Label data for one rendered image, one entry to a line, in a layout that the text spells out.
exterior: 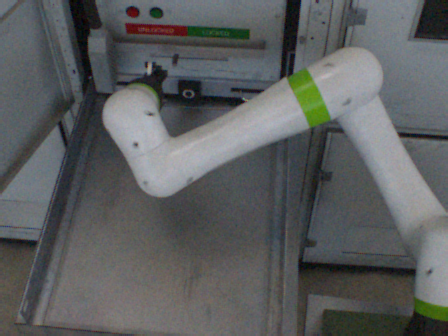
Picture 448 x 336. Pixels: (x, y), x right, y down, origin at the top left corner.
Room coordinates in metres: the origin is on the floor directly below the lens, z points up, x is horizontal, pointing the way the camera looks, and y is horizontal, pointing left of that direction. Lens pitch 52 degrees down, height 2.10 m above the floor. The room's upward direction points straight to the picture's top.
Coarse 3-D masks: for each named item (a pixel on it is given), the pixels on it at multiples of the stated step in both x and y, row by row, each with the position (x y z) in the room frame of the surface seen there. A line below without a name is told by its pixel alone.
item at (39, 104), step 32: (0, 0) 1.13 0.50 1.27; (32, 0) 1.21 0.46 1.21; (0, 32) 1.08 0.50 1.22; (32, 32) 1.19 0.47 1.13; (0, 64) 1.07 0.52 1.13; (32, 64) 1.16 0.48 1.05; (64, 64) 1.22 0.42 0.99; (0, 96) 1.04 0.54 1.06; (32, 96) 1.13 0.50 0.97; (0, 128) 1.01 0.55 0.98; (32, 128) 1.09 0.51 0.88; (0, 160) 0.97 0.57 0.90; (0, 192) 0.90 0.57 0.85
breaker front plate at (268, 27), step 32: (96, 0) 1.26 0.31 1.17; (128, 0) 1.25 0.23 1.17; (160, 0) 1.24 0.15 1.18; (192, 0) 1.24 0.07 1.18; (224, 0) 1.23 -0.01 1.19; (256, 0) 1.22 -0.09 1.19; (256, 32) 1.22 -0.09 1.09; (128, 64) 1.25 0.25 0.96; (160, 64) 1.25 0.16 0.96; (192, 64) 1.24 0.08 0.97; (224, 64) 1.23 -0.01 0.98; (256, 64) 1.22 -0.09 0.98
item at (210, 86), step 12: (120, 84) 1.25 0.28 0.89; (168, 84) 1.23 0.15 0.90; (204, 84) 1.22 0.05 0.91; (216, 84) 1.22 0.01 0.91; (228, 84) 1.22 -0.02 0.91; (240, 84) 1.21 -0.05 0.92; (252, 84) 1.21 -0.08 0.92; (264, 84) 1.21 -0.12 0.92; (228, 96) 1.22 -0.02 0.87; (252, 96) 1.21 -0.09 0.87
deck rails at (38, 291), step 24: (96, 120) 1.15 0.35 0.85; (72, 144) 1.02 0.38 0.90; (288, 144) 1.01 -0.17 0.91; (72, 168) 0.98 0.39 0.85; (288, 168) 0.92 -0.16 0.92; (72, 192) 0.90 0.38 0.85; (288, 192) 0.85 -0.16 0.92; (48, 216) 0.79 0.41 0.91; (48, 240) 0.75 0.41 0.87; (48, 264) 0.69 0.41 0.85; (48, 288) 0.63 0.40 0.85; (24, 312) 0.55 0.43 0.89
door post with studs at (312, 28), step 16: (304, 0) 1.17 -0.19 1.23; (320, 0) 1.17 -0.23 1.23; (304, 16) 1.17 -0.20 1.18; (320, 16) 1.17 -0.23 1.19; (304, 32) 1.17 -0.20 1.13; (320, 32) 1.17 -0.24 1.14; (304, 48) 1.17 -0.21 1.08; (320, 48) 1.16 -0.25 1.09; (304, 64) 1.17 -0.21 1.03; (304, 144) 1.17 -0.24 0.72; (304, 160) 1.16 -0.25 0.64
